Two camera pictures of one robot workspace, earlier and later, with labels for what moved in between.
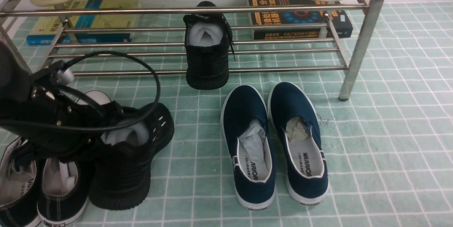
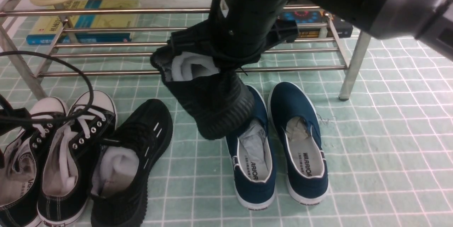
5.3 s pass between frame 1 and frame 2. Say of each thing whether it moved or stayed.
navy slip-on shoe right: stayed
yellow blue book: stayed
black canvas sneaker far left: stayed
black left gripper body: moved
